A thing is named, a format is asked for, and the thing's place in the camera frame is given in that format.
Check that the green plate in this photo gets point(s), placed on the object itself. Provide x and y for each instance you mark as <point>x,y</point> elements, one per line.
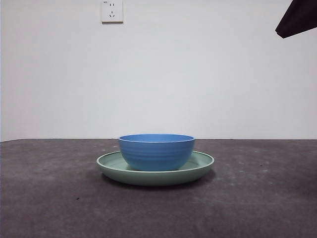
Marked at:
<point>158,177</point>

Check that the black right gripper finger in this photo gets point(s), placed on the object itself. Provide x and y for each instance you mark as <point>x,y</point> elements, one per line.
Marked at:
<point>299,17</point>

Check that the white wall socket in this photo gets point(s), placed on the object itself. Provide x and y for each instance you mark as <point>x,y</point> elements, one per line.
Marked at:
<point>112,12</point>

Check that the blue bowl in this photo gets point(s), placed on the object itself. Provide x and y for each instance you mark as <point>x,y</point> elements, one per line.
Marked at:
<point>156,153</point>

